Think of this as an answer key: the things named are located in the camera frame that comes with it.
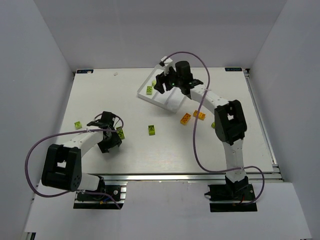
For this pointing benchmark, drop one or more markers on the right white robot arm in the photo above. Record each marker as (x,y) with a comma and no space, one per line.
(230,126)

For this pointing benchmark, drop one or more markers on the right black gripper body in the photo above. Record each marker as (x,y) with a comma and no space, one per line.
(163,81)

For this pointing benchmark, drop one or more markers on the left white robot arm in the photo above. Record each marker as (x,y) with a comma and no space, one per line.
(63,163)

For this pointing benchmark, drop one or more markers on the blue table label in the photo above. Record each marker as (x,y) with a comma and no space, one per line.
(84,71)
(233,69)

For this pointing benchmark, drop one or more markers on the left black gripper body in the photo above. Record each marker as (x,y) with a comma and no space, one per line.
(110,144)

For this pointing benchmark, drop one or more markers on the orange lego right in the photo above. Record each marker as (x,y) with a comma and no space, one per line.
(199,115)

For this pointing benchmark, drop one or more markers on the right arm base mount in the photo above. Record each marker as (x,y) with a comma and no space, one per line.
(223,201)

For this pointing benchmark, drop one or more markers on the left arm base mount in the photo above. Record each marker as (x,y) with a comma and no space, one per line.
(110,196)

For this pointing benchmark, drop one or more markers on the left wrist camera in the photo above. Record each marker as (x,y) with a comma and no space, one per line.
(96,118)

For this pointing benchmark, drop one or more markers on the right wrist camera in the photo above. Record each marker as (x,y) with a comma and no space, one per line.
(165,61)

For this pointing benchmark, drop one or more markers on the orange lego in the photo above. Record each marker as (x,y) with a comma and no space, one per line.
(199,115)
(185,119)

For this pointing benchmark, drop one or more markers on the white divided tray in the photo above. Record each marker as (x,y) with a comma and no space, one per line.
(171,100)

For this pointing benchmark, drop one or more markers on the orange lego left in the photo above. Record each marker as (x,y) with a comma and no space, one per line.
(185,119)

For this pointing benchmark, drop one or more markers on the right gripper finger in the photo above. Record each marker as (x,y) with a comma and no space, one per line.
(170,72)
(159,85)

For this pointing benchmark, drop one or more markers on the long green lego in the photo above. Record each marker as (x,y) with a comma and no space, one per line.
(120,133)

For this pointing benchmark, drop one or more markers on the left blue table label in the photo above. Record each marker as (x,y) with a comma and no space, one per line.
(84,71)

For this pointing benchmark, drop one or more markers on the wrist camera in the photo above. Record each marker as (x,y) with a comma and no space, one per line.
(96,118)
(165,61)

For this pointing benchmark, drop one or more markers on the right blue table label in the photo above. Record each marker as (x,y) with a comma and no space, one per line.
(233,69)

